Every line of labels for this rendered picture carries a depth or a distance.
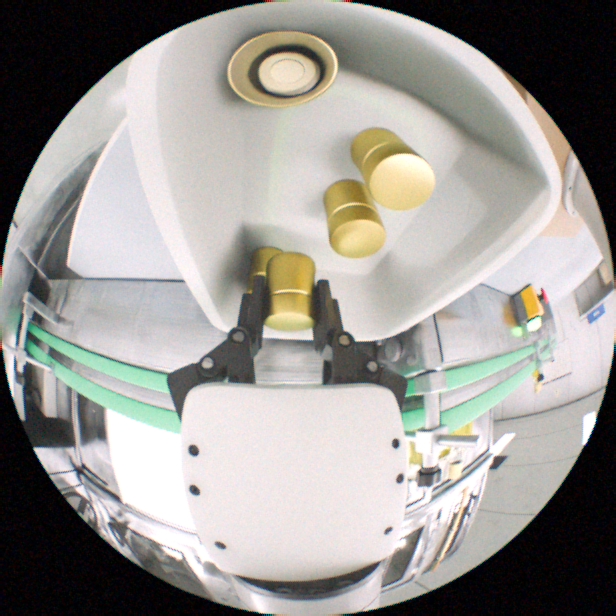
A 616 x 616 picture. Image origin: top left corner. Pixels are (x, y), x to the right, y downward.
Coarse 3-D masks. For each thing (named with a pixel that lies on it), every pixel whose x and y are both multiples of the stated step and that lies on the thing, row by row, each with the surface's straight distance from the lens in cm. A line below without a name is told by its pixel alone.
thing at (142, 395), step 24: (48, 336) 60; (48, 360) 58; (72, 360) 47; (96, 360) 39; (72, 384) 46; (96, 384) 39; (120, 384) 34; (144, 384) 31; (120, 408) 34; (144, 408) 31; (168, 408) 29
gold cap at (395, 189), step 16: (368, 128) 13; (384, 128) 13; (352, 144) 13; (368, 144) 11; (384, 144) 10; (400, 144) 10; (368, 160) 10; (384, 160) 9; (400, 160) 9; (416, 160) 9; (368, 176) 9; (384, 176) 9; (400, 176) 10; (416, 176) 10; (432, 176) 10; (384, 192) 10; (400, 192) 10; (416, 192) 10; (400, 208) 11
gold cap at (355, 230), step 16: (336, 192) 13; (352, 192) 13; (368, 192) 14; (336, 208) 12; (352, 208) 11; (368, 208) 12; (336, 224) 11; (352, 224) 11; (368, 224) 11; (336, 240) 11; (352, 240) 12; (368, 240) 12; (384, 240) 12; (352, 256) 13
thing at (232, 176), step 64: (320, 0) 6; (192, 64) 8; (384, 64) 10; (448, 64) 7; (192, 128) 8; (256, 128) 13; (320, 128) 13; (448, 128) 15; (512, 128) 9; (192, 192) 8; (256, 192) 15; (320, 192) 14; (448, 192) 16; (512, 192) 13; (192, 256) 9; (320, 256) 19; (384, 256) 21; (448, 256) 15; (512, 256) 13; (384, 320) 21
